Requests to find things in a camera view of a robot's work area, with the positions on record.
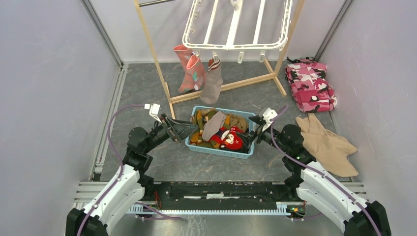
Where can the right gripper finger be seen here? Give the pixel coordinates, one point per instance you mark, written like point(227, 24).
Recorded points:
point(247, 138)
point(259, 120)

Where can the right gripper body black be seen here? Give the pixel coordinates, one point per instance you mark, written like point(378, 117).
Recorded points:
point(266, 136)

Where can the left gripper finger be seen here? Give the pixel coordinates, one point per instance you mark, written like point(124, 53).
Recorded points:
point(180, 124)
point(180, 135)

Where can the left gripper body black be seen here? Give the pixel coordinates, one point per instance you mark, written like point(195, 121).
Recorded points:
point(166, 125)

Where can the red sock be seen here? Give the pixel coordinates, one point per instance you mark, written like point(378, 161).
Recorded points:
point(227, 138)

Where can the grey brown striped sock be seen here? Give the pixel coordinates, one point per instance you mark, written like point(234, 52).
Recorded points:
point(214, 82)

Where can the pink sock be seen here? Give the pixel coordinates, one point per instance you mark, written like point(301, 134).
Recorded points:
point(184, 55)
point(195, 70)

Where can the white clip hanger frame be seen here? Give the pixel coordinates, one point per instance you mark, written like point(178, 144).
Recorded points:
point(238, 25)

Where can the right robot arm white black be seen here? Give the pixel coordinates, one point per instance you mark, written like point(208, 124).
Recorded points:
point(352, 214)

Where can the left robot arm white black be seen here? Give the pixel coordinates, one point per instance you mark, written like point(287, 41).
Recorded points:
point(130, 182)

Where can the blue plastic basket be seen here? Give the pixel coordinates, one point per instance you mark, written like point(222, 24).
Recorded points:
point(248, 151)

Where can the pink camouflage bag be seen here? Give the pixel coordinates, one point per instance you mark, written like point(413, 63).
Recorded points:
point(309, 86)

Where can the beige cloth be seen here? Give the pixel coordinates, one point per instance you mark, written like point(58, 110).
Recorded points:
point(330, 149)

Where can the black metal rod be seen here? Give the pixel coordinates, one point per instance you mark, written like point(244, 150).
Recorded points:
point(153, 2)

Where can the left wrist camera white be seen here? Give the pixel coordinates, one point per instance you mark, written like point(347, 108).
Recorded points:
point(153, 109)

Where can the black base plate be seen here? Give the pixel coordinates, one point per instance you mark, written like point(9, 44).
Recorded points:
point(220, 195)

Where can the toothed cable rail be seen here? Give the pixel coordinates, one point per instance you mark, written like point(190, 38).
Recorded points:
point(278, 210)

